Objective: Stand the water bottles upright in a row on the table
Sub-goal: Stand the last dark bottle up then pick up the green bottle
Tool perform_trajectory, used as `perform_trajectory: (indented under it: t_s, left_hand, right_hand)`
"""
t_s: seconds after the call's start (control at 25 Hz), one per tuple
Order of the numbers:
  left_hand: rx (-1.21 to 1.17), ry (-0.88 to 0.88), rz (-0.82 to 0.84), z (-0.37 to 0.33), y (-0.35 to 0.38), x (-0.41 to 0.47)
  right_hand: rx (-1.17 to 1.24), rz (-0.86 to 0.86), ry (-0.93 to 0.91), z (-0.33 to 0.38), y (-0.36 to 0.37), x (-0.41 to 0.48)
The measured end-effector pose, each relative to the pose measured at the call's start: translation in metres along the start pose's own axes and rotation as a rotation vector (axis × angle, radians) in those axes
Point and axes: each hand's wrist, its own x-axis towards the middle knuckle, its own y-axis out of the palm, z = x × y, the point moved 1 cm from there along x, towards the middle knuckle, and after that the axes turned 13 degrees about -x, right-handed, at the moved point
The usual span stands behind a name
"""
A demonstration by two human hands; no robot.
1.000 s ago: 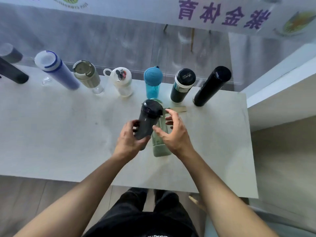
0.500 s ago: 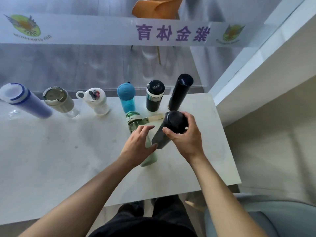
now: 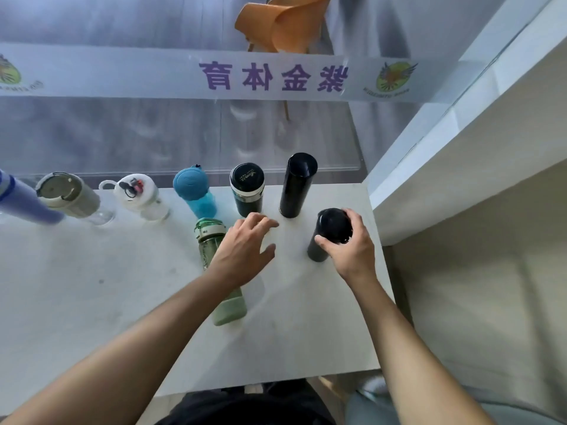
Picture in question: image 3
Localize green plastic water bottle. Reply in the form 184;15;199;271
194;218;248;327

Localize person's right hand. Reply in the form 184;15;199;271
314;209;380;289

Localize person's grey trousers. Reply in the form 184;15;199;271
345;375;567;425

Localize purple and white bottle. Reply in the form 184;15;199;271
0;169;65;225

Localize clear bottle with white lid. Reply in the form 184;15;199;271
98;173;171;224

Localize person's left forearm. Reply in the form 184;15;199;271
0;266;243;425

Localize white shelf unit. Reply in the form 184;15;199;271
362;0;567;412

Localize frosted window banner strip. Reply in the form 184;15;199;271
0;42;483;103

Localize person's right forearm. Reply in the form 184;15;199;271
346;278;498;425

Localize clear bottle with grey lid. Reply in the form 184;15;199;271
35;171;117;226

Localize black thermos with silver band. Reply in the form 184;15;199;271
229;163;265;218

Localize person's black clothing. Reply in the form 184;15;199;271
154;379;337;425

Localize orange plastic chair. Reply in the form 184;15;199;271
234;0;333;54

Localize tall black thermos bottle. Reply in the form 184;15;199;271
279;152;319;219

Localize short black thermos bottle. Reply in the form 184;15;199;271
307;208;353;263

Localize person's left hand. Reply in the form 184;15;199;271
207;212;280;289

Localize blue plastic water bottle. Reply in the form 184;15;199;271
173;165;218;220

